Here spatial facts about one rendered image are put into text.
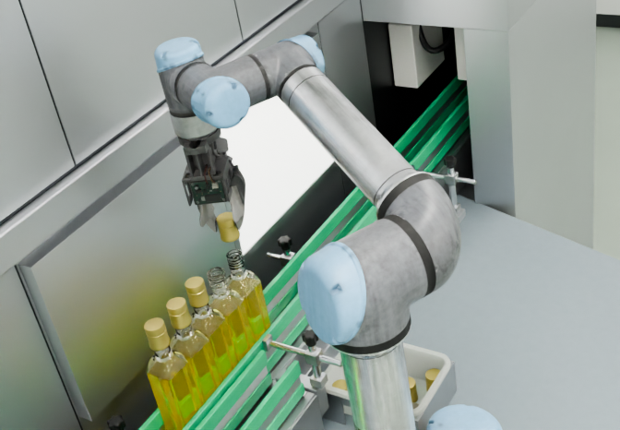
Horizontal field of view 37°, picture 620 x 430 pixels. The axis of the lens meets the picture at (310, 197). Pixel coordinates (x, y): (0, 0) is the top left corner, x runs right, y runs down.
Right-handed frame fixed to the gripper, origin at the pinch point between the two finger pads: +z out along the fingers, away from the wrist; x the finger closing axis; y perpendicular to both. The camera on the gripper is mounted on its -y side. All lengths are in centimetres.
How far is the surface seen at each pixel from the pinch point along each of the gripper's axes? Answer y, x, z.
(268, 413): 19.7, 4.0, 28.2
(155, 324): 19.6, -10.6, 5.7
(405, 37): -90, 33, 9
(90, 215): 9.0, -19.8, -10.1
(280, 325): -2.0, 4.4, 26.8
